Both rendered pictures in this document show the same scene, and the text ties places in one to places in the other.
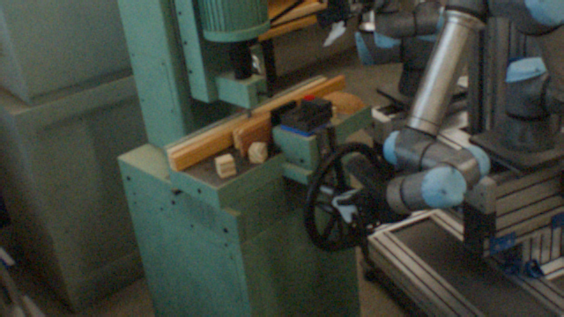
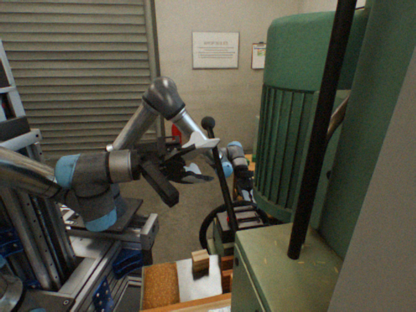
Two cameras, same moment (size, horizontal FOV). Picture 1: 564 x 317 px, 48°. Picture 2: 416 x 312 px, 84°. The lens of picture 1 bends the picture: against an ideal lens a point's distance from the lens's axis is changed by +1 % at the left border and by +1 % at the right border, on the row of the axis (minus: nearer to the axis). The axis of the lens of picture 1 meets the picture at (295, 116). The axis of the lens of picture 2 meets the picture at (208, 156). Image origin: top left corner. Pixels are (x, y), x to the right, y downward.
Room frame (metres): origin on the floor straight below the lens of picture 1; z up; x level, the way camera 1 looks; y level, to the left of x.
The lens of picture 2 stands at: (2.04, 0.17, 1.46)
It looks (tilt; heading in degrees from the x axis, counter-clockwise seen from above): 24 degrees down; 211
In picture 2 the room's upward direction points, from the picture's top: straight up
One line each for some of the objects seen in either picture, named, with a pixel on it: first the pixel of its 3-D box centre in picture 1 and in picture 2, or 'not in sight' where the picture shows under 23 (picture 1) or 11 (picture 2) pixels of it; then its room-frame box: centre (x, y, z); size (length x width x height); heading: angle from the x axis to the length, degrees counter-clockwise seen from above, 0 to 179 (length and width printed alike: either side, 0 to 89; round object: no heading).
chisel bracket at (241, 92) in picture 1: (241, 90); not in sight; (1.64, 0.14, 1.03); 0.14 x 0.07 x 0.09; 43
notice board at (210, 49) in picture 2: not in sight; (215, 50); (-0.92, -1.48, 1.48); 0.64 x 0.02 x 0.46; 128
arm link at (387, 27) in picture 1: (392, 26); (93, 203); (1.78, -0.31, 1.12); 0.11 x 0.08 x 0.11; 88
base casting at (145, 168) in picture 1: (231, 165); not in sight; (1.71, 0.21, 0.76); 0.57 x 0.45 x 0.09; 43
